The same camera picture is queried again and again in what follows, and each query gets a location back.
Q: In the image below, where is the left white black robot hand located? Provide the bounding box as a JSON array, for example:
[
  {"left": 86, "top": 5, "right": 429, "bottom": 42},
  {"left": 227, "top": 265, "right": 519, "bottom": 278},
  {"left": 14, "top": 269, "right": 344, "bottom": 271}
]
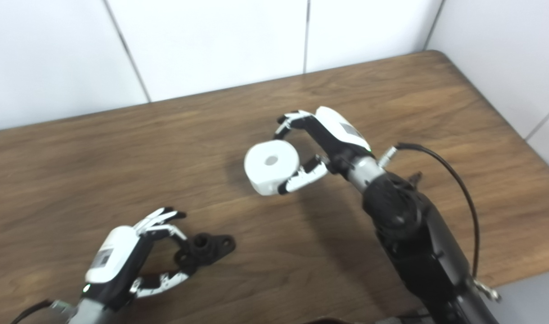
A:
[{"left": 83, "top": 207, "right": 190, "bottom": 311}]

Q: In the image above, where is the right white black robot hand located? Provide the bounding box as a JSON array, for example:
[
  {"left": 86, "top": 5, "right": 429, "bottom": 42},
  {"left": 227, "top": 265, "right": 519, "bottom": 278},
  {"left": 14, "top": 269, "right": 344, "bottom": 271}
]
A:
[{"left": 274, "top": 106, "right": 374, "bottom": 195}]

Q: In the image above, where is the round white piece with hole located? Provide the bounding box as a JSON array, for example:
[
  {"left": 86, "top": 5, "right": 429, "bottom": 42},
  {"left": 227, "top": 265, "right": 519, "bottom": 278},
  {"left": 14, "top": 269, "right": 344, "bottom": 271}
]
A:
[{"left": 244, "top": 140, "right": 301, "bottom": 196}]

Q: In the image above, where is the black flanged holder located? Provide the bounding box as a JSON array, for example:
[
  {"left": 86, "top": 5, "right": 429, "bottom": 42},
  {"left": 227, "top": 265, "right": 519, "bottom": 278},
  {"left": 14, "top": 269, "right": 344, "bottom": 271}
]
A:
[{"left": 175, "top": 233, "right": 236, "bottom": 275}]

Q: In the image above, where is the black robot torso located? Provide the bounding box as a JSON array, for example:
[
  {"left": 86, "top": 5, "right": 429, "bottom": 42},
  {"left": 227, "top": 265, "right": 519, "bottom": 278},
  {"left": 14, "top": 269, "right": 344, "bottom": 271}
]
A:
[{"left": 301, "top": 315, "right": 430, "bottom": 324}]

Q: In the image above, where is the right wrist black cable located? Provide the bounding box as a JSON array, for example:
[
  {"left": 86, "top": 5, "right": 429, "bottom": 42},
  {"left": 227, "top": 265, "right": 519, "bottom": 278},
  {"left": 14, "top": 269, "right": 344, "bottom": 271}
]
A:
[{"left": 378, "top": 143, "right": 502, "bottom": 302}]

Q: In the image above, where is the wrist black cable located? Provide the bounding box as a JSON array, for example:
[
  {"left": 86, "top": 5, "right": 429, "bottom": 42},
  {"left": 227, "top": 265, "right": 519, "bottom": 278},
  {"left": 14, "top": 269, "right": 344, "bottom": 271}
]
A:
[
  {"left": 378, "top": 143, "right": 502, "bottom": 302},
  {"left": 9, "top": 299, "right": 54, "bottom": 324}
]

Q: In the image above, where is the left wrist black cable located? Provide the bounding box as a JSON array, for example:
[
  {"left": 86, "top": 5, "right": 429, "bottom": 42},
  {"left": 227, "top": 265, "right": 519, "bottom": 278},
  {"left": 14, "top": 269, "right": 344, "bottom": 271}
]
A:
[{"left": 9, "top": 299, "right": 54, "bottom": 324}]

